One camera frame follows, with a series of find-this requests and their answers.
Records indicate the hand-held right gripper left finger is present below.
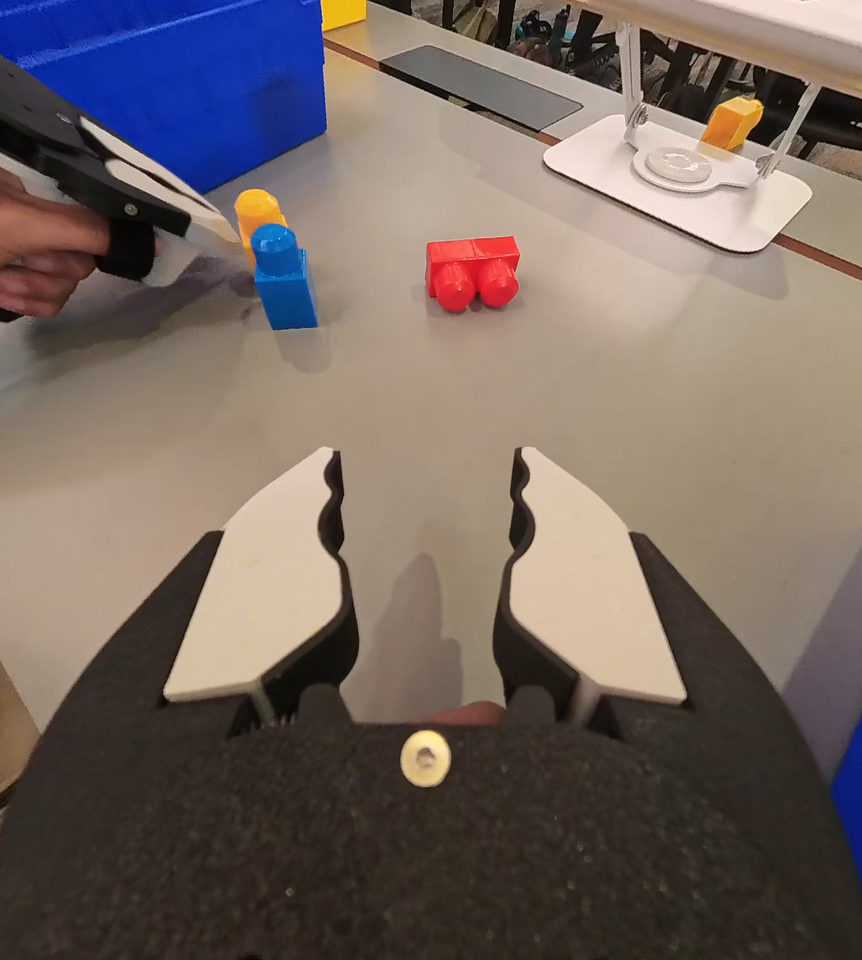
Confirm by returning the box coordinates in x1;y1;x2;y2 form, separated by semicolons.
163;447;361;706

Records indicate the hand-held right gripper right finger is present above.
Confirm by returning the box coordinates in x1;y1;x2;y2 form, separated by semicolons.
493;446;690;711

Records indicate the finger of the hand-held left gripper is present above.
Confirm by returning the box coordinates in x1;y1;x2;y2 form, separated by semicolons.
101;162;249;292
77;117;225;223

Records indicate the orange mega block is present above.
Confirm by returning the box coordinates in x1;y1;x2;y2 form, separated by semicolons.
233;188;289;268

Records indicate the blue mega block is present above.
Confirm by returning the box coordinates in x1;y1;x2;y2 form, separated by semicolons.
250;222;321;333

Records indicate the red mega block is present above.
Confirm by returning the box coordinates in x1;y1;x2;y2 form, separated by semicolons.
425;236;523;315

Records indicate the person's left hand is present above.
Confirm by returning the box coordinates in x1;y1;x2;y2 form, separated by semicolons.
0;143;120;321

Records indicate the yellow storage bin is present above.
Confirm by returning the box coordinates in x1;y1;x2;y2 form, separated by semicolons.
320;0;372;34

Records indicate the black flat panel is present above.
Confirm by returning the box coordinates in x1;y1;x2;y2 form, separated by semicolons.
380;44;586;133

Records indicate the white board stand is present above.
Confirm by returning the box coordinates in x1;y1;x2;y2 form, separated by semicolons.
541;23;837;255

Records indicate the orange plastic object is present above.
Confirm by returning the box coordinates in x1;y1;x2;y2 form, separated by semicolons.
700;96;766;153

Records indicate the printed instruction sheet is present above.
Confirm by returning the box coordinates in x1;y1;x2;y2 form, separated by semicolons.
611;0;862;84

